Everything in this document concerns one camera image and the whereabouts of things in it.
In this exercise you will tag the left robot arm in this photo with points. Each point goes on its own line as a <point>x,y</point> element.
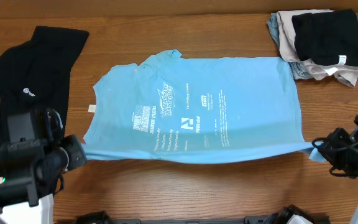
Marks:
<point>32,164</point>

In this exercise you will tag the folded black garment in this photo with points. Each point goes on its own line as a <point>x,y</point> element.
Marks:
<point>327,38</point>

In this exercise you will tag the folded blue denim garment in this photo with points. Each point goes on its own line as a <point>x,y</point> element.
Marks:
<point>273,28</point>

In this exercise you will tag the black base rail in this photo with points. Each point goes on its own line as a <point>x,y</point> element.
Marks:
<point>289,214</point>

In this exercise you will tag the black polo shirt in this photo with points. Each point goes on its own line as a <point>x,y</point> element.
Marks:
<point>36,74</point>

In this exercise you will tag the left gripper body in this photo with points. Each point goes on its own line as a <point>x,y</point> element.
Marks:
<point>74,150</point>

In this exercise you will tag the folded beige garment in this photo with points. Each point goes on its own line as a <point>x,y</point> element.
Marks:
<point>285,40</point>

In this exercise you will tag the light blue printed t-shirt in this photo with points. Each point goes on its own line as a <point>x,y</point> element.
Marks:
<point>197,111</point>

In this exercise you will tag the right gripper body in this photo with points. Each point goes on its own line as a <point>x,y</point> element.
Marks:
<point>334,149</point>

